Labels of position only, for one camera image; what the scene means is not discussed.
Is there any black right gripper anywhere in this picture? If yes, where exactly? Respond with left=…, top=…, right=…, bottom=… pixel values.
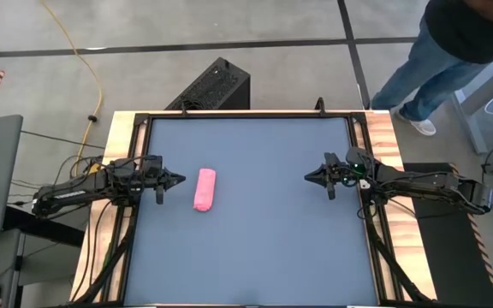
left=304, top=151, right=350, bottom=201

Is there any black side table top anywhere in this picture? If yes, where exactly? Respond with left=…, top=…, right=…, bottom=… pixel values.
left=2, top=204, right=87, bottom=249

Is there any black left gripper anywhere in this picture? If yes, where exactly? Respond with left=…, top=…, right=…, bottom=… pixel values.
left=141, top=154, right=187, bottom=205

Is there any black metal table frame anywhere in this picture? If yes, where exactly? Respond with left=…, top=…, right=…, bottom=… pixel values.
left=117, top=110, right=395, bottom=308

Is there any black cable bundle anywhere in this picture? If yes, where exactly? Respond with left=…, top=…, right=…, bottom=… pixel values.
left=364, top=204, right=431, bottom=305
left=73, top=204, right=139, bottom=305

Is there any yellow cable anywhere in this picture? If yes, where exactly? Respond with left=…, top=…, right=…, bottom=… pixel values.
left=40, top=0, right=104, bottom=176

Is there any thin black floor cable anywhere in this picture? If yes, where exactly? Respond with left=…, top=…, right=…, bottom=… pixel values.
left=20, top=129, right=104, bottom=151

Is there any person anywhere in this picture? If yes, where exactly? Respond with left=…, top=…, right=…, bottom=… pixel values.
left=369, top=0, right=493, bottom=137

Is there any pink terry towel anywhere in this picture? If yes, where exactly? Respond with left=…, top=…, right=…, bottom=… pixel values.
left=193, top=167, right=217, bottom=213

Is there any black perforated computer tower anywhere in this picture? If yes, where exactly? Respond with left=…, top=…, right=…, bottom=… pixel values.
left=164, top=56, right=252, bottom=111

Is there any grey-blue table mat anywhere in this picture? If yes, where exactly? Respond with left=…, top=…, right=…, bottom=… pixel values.
left=125, top=116, right=380, bottom=307

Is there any grey metal desk leg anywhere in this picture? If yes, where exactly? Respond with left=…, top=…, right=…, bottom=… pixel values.
left=450, top=55, right=493, bottom=155

